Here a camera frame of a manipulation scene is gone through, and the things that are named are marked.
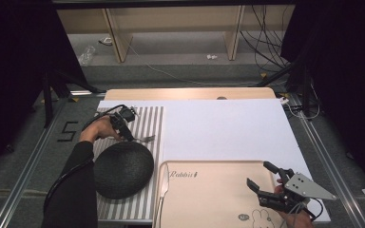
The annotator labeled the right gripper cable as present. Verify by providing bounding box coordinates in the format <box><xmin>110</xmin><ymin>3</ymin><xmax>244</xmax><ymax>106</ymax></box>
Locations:
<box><xmin>279</xmin><ymin>198</ymin><xmax>326</xmax><ymax>228</ymax></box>

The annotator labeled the white board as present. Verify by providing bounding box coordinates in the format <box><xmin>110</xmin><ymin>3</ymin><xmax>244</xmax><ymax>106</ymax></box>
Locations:
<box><xmin>97</xmin><ymin>98</ymin><xmax>332</xmax><ymax>223</ymax></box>

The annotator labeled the aluminium floor rail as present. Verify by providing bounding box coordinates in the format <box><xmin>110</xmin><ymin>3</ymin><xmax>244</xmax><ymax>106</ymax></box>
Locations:
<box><xmin>286</xmin><ymin>93</ymin><xmax>365</xmax><ymax>228</ymax></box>
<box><xmin>0</xmin><ymin>97</ymin><xmax>69</xmax><ymax>228</ymax></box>

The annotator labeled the bundle of black cables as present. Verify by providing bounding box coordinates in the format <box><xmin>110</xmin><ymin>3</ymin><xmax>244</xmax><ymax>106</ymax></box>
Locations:
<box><xmin>239</xmin><ymin>4</ymin><xmax>295</xmax><ymax>74</ymax></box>

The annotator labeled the clear plastic wrapper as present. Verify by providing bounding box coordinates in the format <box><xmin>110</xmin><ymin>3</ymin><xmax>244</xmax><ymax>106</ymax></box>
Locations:
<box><xmin>77</xmin><ymin>46</ymin><xmax>96</xmax><ymax>67</ymax></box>

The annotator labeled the silver fork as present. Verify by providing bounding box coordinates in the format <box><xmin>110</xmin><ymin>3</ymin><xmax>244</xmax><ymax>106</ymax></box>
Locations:
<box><xmin>132</xmin><ymin>135</ymin><xmax>157</xmax><ymax>143</ymax></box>

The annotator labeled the black curtain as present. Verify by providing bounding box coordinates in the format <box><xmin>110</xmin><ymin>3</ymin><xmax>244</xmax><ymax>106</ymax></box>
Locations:
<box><xmin>0</xmin><ymin>0</ymin><xmax>89</xmax><ymax>180</ymax></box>
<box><xmin>279</xmin><ymin>0</ymin><xmax>365</xmax><ymax>201</ymax></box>

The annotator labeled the person's left hand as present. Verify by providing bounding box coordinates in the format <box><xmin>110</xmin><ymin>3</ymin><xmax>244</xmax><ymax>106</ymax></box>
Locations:
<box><xmin>79</xmin><ymin>115</ymin><xmax>123</xmax><ymax>143</ymax></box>

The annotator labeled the grey striped placemat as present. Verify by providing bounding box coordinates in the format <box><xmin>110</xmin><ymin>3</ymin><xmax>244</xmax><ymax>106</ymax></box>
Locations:
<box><xmin>89</xmin><ymin>105</ymin><xmax>165</xmax><ymax>222</ymax></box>

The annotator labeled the light wooden shelf unit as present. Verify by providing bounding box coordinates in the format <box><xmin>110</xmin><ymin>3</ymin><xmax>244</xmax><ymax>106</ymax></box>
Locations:
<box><xmin>56</xmin><ymin>4</ymin><xmax>297</xmax><ymax>64</ymax></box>

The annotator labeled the person's right hand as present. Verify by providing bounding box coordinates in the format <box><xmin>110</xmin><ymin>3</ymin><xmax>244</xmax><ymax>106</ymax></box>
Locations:
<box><xmin>274</xmin><ymin>179</ymin><xmax>316</xmax><ymax>228</ymax></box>

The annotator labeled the light wooden table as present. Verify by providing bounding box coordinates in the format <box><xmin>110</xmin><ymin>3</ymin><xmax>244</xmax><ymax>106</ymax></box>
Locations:
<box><xmin>104</xmin><ymin>87</ymin><xmax>278</xmax><ymax>102</ymax></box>

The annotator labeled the black metal stand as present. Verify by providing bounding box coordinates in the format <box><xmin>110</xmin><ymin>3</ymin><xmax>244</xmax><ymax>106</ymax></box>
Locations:
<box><xmin>42</xmin><ymin>69</ymin><xmax>107</xmax><ymax>128</ymax></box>
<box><xmin>255</xmin><ymin>53</ymin><xmax>314</xmax><ymax>117</ymax></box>

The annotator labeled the beige tray with rabbit print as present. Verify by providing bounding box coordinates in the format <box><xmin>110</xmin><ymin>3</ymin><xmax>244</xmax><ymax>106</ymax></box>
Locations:
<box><xmin>151</xmin><ymin>160</ymin><xmax>288</xmax><ymax>228</ymax></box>

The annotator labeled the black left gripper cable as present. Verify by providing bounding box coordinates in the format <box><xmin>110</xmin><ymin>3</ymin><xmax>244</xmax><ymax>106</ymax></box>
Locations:
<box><xmin>43</xmin><ymin>104</ymin><xmax>127</xmax><ymax>214</ymax></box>

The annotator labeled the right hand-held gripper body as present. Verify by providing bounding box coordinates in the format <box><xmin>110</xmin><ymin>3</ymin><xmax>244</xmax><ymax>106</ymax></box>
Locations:
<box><xmin>257</xmin><ymin>169</ymin><xmax>337</xmax><ymax>214</ymax></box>

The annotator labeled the black round plate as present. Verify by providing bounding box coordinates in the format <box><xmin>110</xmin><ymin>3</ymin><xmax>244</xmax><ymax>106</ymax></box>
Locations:
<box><xmin>93</xmin><ymin>141</ymin><xmax>155</xmax><ymax>200</ymax></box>

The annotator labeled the white plug with cable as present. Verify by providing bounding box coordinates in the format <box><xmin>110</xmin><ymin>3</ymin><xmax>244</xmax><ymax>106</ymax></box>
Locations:
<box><xmin>279</xmin><ymin>79</ymin><xmax>321</xmax><ymax>121</ymax></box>

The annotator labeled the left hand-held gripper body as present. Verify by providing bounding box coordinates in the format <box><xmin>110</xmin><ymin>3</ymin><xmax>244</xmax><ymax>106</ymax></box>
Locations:
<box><xmin>108</xmin><ymin>104</ymin><xmax>137</xmax><ymax>129</ymax></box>

